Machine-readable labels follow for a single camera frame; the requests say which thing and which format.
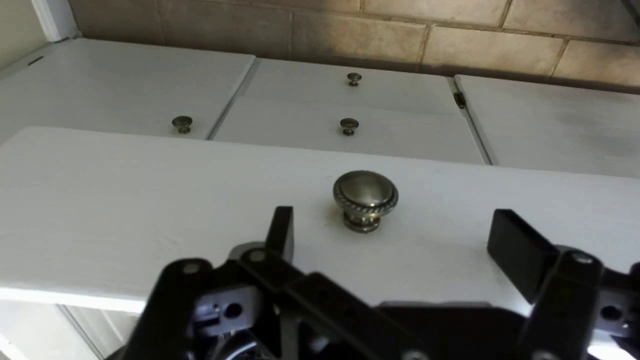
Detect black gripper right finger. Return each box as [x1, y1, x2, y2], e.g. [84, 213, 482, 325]
[487, 205, 640, 360]

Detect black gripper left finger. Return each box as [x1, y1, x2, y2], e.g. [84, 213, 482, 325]
[122, 203, 416, 360]

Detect white drawer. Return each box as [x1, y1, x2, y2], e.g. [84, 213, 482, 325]
[0, 124, 640, 315]
[240, 56, 465, 115]
[210, 94, 491, 165]

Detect brass drawer knob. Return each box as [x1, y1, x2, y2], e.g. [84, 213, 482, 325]
[333, 168, 402, 235]

